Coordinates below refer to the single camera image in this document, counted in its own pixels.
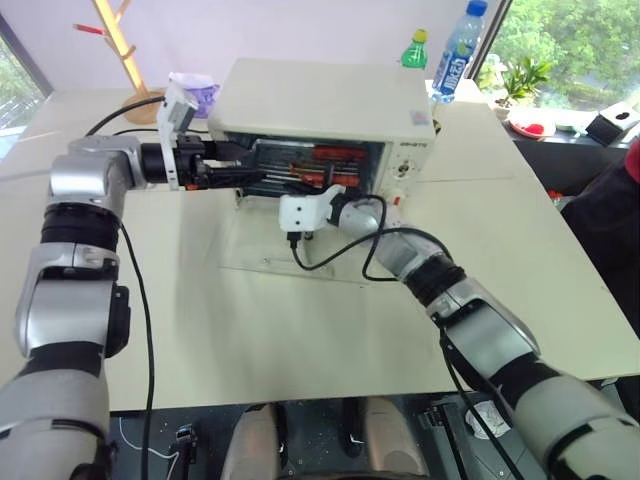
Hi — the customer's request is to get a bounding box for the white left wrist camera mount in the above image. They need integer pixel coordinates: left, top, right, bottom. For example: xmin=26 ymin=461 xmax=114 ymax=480
xmin=156 ymin=83 xmax=202 ymax=192

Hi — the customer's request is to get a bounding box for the purple white tissue pack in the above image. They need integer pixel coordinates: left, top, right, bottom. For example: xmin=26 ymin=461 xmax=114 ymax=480
xmin=167 ymin=71 xmax=222 ymax=120

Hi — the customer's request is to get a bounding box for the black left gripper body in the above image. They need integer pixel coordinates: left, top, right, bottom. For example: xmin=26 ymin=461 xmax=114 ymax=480
xmin=173 ymin=133 xmax=221 ymax=191

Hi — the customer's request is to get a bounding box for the glass toaster oven door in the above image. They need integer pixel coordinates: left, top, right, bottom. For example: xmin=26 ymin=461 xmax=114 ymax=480
xmin=217 ymin=197 xmax=337 ymax=282

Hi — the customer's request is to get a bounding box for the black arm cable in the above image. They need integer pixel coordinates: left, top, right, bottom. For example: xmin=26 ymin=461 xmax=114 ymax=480
xmin=83 ymin=95 xmax=169 ymax=480
xmin=285 ymin=193 xmax=524 ymax=480

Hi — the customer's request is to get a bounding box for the grey rounded robot leg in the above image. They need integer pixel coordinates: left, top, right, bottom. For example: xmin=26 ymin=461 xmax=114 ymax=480
xmin=218 ymin=402 xmax=282 ymax=480
xmin=360 ymin=396 xmax=432 ymax=480

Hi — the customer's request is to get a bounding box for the white bowl with red item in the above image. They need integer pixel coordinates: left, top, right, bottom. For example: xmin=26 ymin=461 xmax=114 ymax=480
xmin=505 ymin=108 xmax=559 ymax=139

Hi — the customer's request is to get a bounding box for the green bottle yellow cap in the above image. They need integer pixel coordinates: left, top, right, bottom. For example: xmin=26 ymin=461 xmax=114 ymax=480
xmin=400 ymin=28 xmax=430 ymax=70

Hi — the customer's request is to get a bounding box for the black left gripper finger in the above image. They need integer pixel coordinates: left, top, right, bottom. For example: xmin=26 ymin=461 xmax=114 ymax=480
xmin=203 ymin=140 xmax=257 ymax=162
xmin=200 ymin=166 xmax=268 ymax=189

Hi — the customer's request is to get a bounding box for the red sausage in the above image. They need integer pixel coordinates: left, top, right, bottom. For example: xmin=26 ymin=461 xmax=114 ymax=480
xmin=297 ymin=172 xmax=362 ymax=188
xmin=289 ymin=161 xmax=362 ymax=176

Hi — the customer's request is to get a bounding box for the crumpled white paper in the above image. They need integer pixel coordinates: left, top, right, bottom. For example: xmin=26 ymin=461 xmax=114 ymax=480
xmin=463 ymin=398 xmax=512 ymax=442

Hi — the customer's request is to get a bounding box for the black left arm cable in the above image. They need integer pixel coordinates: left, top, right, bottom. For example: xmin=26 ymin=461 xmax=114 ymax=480
xmin=83 ymin=95 xmax=169 ymax=480

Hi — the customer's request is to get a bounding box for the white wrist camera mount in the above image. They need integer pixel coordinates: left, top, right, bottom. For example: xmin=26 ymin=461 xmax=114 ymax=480
xmin=156 ymin=83 xmax=202 ymax=192
xmin=278 ymin=184 xmax=347 ymax=234

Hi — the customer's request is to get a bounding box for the black tissue box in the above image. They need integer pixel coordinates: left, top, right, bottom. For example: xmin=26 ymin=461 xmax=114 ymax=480
xmin=583 ymin=103 xmax=640 ymax=147

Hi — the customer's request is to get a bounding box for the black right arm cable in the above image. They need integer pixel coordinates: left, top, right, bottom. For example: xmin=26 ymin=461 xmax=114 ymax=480
xmin=285 ymin=193 xmax=524 ymax=480

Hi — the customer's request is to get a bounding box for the silver sausage tray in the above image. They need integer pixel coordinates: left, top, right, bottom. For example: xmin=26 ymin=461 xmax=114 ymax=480
xmin=239 ymin=138 xmax=387 ymax=200

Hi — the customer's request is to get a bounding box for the wooden branch coat stand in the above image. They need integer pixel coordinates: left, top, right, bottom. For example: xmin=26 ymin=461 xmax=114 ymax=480
xmin=72 ymin=0 xmax=169 ymax=125

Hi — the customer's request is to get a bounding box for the white toaster oven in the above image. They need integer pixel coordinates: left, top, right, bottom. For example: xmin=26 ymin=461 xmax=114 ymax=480
xmin=206 ymin=57 xmax=437 ymax=207

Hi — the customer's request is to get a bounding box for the blue label water bottle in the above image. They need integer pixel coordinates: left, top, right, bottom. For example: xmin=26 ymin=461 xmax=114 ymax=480
xmin=429 ymin=0 xmax=489 ymax=105

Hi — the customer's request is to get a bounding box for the green potted plant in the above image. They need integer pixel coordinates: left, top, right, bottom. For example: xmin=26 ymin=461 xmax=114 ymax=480
xmin=492 ymin=55 xmax=554 ymax=122

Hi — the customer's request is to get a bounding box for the black floor device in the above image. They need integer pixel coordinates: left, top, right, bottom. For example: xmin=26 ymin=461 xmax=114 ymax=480
xmin=167 ymin=423 xmax=200 ymax=480

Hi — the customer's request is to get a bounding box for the person in dark red clothes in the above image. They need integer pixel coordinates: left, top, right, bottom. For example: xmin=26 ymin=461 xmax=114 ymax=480
xmin=558 ymin=143 xmax=640 ymax=324

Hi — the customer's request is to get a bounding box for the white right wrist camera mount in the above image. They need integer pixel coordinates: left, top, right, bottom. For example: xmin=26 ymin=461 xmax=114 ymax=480
xmin=278 ymin=184 xmax=347 ymax=234

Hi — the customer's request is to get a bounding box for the white oven knob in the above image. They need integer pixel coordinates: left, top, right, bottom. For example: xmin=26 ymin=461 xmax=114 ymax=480
xmin=393 ymin=157 xmax=419 ymax=181

